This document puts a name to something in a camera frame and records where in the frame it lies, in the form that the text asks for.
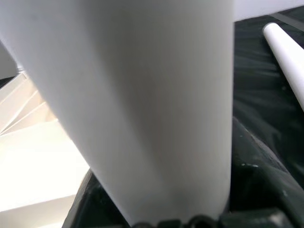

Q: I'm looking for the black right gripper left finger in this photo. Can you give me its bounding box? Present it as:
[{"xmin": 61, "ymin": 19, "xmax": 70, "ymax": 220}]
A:
[{"xmin": 61, "ymin": 167, "xmax": 133, "ymax": 228}]

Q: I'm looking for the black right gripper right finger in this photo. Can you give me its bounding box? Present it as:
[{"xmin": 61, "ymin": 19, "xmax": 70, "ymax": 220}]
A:
[{"xmin": 228, "ymin": 117, "xmax": 304, "ymax": 228}]

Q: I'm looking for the white plastic table top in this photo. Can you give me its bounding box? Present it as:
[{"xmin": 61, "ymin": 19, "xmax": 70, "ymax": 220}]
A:
[{"xmin": 0, "ymin": 72, "xmax": 92, "ymax": 219}]

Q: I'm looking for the white plastic table leg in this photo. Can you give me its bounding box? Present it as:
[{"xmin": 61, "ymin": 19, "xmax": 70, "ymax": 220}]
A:
[
  {"xmin": 262, "ymin": 22, "xmax": 304, "ymax": 112},
  {"xmin": 0, "ymin": 0, "xmax": 235, "ymax": 226}
]

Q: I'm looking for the black table cloth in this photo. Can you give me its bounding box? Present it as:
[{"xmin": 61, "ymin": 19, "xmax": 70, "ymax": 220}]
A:
[{"xmin": 231, "ymin": 7, "xmax": 304, "ymax": 167}]

